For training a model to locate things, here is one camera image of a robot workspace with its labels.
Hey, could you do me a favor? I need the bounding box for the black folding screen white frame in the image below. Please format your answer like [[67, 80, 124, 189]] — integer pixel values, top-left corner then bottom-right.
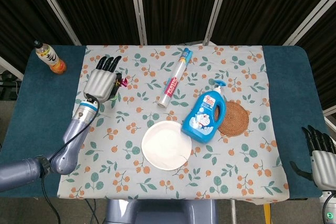
[[0, 0, 336, 109]]

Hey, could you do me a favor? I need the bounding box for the blue detergent pump bottle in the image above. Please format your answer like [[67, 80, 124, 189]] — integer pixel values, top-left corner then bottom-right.
[[181, 79, 228, 144]]

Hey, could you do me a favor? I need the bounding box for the white paper plate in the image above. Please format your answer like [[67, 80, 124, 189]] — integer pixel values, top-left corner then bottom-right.
[[141, 120, 192, 170]]

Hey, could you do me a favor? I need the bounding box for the orange drink bottle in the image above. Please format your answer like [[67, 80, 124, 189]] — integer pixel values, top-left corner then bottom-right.
[[33, 40, 67, 74]]

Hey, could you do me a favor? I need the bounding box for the dark blue table cover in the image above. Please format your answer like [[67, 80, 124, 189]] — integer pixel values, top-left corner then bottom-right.
[[0, 45, 329, 200]]

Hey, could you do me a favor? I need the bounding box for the black equipment rack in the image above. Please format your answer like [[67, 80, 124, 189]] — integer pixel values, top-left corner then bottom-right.
[[0, 73, 23, 101]]

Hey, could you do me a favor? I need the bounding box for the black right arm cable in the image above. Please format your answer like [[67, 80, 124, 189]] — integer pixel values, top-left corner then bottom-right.
[[322, 195, 336, 221]]

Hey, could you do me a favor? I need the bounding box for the black floor cable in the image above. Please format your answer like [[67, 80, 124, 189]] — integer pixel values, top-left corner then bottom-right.
[[85, 199, 98, 224]]

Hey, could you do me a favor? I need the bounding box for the metal table leg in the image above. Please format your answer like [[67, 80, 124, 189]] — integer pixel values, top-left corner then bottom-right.
[[230, 199, 237, 224]]

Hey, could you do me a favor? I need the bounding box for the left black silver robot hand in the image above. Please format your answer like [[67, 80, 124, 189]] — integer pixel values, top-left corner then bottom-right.
[[83, 55, 123, 103]]

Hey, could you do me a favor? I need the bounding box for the floral tablecloth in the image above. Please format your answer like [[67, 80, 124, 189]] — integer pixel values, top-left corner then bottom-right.
[[57, 44, 291, 201]]

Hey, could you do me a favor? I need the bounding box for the round woven brown coaster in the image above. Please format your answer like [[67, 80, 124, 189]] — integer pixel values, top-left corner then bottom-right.
[[215, 100, 252, 137]]

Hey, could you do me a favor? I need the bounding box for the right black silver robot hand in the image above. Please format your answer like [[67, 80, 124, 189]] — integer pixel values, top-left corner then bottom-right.
[[290, 125, 336, 190]]

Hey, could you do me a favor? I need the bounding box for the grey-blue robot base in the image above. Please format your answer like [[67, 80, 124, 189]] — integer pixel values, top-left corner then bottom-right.
[[104, 199, 218, 224]]

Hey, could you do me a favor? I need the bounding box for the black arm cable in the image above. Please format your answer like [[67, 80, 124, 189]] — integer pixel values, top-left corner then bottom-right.
[[322, 195, 336, 221], [39, 97, 100, 224]]

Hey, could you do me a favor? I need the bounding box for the plastic wrap roll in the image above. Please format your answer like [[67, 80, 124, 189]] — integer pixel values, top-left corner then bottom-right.
[[157, 47, 194, 108]]

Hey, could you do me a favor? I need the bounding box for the colourful feather shuttlecock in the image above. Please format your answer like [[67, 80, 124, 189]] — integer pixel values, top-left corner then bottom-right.
[[111, 76, 130, 101]]

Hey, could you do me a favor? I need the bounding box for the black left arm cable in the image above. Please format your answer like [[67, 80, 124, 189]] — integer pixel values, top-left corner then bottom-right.
[[39, 97, 100, 224]]

